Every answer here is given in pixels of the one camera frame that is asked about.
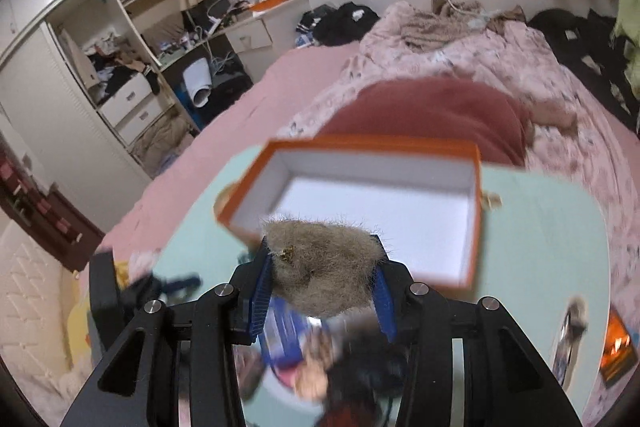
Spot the black clothes pile right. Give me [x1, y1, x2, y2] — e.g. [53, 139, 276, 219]
[527, 9, 639, 134]

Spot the pink floral duvet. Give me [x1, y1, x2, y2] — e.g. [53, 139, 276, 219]
[276, 1, 640, 228]

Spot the green cartoon folding table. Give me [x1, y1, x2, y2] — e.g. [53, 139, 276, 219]
[150, 143, 614, 427]

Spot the orange tissue box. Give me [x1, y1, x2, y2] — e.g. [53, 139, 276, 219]
[250, 0, 288, 13]

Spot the black clothes pile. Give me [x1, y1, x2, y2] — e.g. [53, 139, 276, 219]
[296, 2, 380, 48]
[527, 9, 639, 134]

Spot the black clothes pile left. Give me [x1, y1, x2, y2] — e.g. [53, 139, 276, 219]
[296, 2, 380, 48]

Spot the crumpled foil wrapper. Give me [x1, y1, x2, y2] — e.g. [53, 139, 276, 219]
[552, 297, 588, 390]

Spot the brown fur pompom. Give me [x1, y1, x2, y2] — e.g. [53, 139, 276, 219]
[262, 219, 385, 319]

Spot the black lace-trimmed garment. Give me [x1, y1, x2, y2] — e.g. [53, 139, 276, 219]
[328, 333, 408, 402]

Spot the white wardrobe shelving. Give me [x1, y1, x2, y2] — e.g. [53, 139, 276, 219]
[1, 0, 183, 232]

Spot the red cushion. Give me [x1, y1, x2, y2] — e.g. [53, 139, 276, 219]
[319, 78, 530, 167]

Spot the green hanging garment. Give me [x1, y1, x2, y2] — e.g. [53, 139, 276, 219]
[614, 0, 640, 98]

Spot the smartphone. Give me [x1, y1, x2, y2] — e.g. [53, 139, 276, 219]
[599, 307, 639, 388]

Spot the cartoon figure keychain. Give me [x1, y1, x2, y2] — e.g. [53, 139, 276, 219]
[293, 343, 334, 402]

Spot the beige knitted blanket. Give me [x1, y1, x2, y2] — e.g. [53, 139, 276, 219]
[400, 0, 526, 53]

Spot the white bedside drawer cabinet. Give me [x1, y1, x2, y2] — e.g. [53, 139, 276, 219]
[224, 0, 310, 83]

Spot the white rolled paper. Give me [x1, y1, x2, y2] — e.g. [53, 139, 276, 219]
[182, 58, 213, 108]

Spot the orange cardboard box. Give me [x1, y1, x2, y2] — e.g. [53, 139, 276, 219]
[219, 135, 482, 289]

